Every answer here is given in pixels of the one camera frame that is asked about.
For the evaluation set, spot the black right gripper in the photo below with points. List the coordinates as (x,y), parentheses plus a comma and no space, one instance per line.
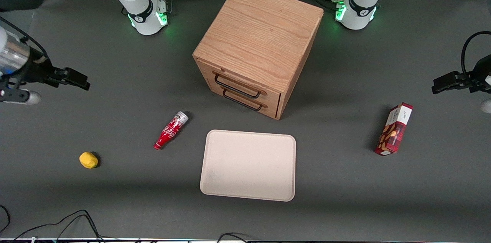
(37,69)

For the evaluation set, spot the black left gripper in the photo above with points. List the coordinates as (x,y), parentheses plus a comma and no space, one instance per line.
(476,79)

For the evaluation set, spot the red coke bottle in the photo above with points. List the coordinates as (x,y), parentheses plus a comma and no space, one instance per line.
(170,130)

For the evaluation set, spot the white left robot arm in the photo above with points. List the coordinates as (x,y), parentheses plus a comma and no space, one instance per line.
(360,1)

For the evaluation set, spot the beige plastic tray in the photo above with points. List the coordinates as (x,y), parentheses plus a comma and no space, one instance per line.
(249,164)

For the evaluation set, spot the red cookie box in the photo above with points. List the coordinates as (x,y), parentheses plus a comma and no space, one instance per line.
(394,130)

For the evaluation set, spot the yellow lemon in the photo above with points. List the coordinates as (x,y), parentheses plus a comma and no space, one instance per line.
(88,160)

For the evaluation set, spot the wooden drawer cabinet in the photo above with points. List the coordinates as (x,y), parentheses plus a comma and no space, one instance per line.
(261,40)

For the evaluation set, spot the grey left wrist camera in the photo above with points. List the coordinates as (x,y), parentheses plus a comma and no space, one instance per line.
(487,105)

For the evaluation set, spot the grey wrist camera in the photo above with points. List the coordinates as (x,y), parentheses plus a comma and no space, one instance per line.
(27,98)
(487,105)

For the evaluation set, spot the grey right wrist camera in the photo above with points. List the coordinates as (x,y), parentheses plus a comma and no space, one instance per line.
(27,98)

